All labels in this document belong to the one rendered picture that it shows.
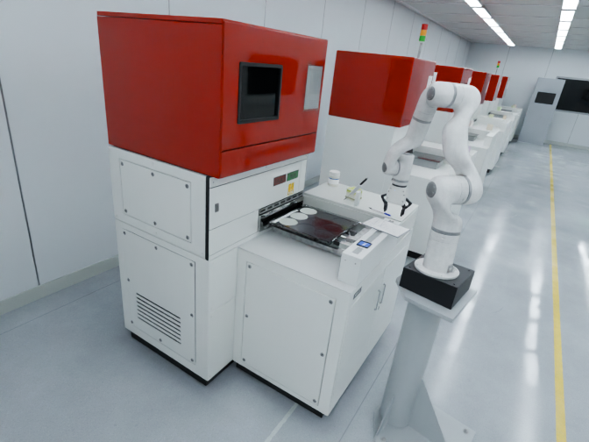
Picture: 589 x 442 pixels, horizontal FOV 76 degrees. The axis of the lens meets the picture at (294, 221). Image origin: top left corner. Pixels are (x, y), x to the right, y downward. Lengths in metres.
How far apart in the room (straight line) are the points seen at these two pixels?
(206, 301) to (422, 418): 1.23
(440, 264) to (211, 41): 1.27
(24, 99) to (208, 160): 1.47
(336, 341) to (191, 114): 1.18
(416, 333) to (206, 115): 1.33
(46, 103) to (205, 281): 1.59
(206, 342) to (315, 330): 0.58
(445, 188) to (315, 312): 0.79
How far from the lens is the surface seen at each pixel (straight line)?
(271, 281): 1.88
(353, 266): 1.68
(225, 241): 1.84
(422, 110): 1.88
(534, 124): 14.13
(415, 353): 1.97
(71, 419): 2.35
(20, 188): 2.91
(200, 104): 1.62
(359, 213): 2.20
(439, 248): 1.72
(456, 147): 1.68
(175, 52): 1.70
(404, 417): 2.26
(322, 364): 1.96
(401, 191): 2.03
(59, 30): 2.92
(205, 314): 1.98
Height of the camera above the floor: 1.71
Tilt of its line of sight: 23 degrees down
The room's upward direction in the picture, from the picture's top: 6 degrees clockwise
